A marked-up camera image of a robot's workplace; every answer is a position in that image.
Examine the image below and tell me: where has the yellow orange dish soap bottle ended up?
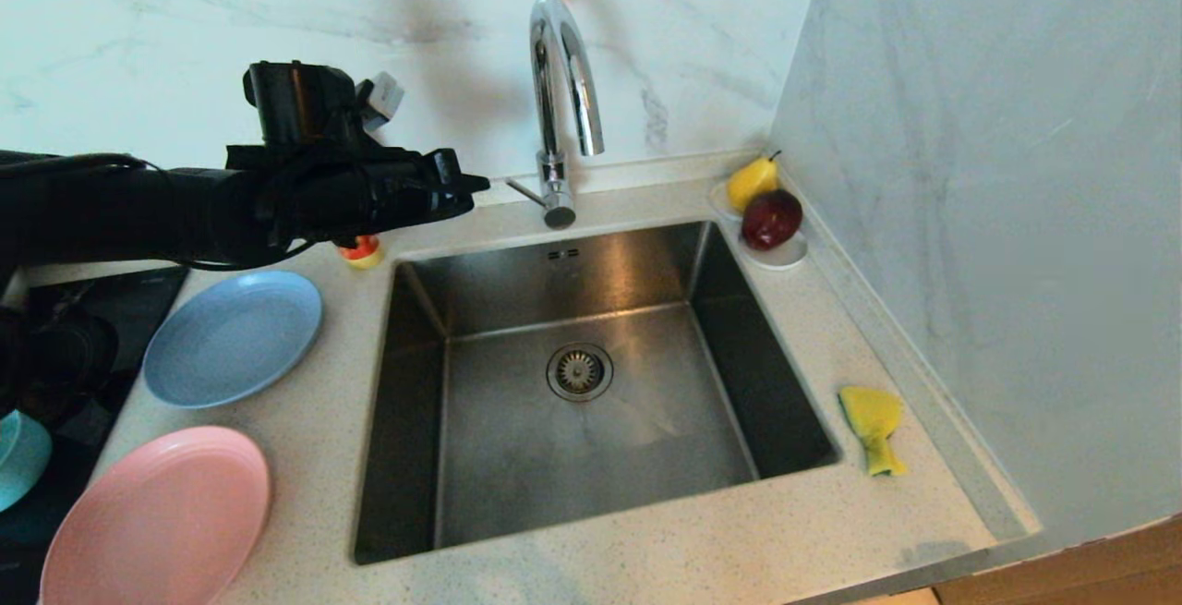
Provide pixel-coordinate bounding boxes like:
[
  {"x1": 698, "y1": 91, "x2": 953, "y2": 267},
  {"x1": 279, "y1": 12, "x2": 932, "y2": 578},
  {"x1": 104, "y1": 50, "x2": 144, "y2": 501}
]
[{"x1": 337, "y1": 236, "x2": 384, "y2": 271}]

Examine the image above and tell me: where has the chrome faucet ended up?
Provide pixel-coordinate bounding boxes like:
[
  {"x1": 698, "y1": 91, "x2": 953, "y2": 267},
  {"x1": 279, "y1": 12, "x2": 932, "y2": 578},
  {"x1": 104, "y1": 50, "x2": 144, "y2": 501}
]
[{"x1": 505, "y1": 0, "x2": 606, "y2": 231}]

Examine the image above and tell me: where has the yellow fish-shaped sponge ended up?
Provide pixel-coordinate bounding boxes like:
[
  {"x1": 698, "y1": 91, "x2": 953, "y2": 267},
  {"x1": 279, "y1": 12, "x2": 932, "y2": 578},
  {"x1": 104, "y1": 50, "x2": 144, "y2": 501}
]
[{"x1": 838, "y1": 387, "x2": 911, "y2": 478}]

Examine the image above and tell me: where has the metal sink drain strainer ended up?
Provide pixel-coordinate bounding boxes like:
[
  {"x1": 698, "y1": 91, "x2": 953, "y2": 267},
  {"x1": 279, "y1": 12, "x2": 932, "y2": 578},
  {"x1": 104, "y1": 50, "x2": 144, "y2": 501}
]
[{"x1": 546, "y1": 342, "x2": 615, "y2": 403}]

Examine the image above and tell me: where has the stainless steel sink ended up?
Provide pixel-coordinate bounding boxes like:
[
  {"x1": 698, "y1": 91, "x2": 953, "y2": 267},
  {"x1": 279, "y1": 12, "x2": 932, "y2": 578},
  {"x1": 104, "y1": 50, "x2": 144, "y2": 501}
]
[{"x1": 353, "y1": 220, "x2": 843, "y2": 567}]

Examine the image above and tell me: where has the blue plastic plate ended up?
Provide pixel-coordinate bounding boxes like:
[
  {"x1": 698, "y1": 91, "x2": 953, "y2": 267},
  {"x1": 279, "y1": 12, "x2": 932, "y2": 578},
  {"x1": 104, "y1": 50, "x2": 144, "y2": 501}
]
[{"x1": 141, "y1": 270, "x2": 323, "y2": 409}]

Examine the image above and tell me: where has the black induction cooktop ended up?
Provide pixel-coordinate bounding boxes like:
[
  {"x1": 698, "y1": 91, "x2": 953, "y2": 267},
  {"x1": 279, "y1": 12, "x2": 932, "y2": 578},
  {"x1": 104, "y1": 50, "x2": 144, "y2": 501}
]
[{"x1": 0, "y1": 265, "x2": 189, "y2": 605}]

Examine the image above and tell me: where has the small white dish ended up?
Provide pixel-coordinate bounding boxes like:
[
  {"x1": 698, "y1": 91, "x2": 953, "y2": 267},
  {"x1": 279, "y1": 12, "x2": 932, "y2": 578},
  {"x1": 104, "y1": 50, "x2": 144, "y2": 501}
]
[
  {"x1": 709, "y1": 178, "x2": 744, "y2": 221},
  {"x1": 739, "y1": 231, "x2": 810, "y2": 271}
]

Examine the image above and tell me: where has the yellow pear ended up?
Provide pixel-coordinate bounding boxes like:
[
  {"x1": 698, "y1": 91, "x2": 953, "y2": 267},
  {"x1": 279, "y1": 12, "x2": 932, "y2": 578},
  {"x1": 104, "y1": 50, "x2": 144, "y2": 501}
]
[{"x1": 727, "y1": 150, "x2": 783, "y2": 213}]

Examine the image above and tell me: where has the dark red apple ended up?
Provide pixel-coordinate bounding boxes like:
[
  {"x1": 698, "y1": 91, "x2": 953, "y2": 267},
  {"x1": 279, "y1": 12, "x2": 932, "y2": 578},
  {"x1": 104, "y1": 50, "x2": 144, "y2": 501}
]
[{"x1": 741, "y1": 188, "x2": 804, "y2": 251}]

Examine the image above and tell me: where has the pink plastic plate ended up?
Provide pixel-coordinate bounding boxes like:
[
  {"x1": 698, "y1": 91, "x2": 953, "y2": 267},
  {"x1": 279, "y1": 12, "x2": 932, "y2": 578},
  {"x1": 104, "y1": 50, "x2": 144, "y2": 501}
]
[{"x1": 39, "y1": 427, "x2": 271, "y2": 605}]

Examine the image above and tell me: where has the teal ceramic bowl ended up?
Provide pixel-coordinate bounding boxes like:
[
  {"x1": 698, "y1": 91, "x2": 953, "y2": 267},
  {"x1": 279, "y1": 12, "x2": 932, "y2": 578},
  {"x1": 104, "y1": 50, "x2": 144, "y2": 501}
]
[{"x1": 0, "y1": 409, "x2": 52, "y2": 514}]

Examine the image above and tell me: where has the wooden cabinet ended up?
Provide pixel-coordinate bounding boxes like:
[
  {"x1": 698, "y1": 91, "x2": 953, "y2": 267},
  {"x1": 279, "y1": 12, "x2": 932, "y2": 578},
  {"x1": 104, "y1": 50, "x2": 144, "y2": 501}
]
[{"x1": 933, "y1": 514, "x2": 1182, "y2": 605}]

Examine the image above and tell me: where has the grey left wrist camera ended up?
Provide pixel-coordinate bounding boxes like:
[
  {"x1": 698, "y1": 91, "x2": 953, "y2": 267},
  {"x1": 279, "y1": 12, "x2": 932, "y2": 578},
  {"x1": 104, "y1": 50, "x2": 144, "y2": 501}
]
[{"x1": 356, "y1": 72, "x2": 405, "y2": 132}]

